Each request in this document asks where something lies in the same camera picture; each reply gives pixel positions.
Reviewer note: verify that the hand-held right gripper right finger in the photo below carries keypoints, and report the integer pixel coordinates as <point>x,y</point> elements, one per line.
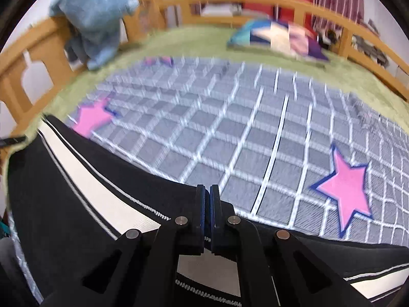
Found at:
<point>213,217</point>

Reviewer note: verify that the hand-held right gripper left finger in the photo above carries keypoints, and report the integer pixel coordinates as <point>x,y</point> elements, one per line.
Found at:
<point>201,217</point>

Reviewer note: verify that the black pants with white stripe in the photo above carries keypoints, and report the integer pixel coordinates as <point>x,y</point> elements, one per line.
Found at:
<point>80,204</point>

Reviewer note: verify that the grey checked blanket with stars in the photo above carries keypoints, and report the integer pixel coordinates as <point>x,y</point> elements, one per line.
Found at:
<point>223,128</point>

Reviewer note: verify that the green fleece bed sheet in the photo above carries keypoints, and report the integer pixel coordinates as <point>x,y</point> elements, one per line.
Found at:
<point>198,41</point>

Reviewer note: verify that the colourful patchwork pillow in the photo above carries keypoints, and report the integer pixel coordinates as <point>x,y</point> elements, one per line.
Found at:
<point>281,36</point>

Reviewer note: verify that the red box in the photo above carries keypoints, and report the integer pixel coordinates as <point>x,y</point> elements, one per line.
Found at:
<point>292,11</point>

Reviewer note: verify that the grey clothes pile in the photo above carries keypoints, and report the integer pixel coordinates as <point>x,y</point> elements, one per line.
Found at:
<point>370,46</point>

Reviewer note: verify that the wooden bed frame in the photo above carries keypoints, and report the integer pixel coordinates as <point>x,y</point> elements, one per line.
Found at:
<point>319,12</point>

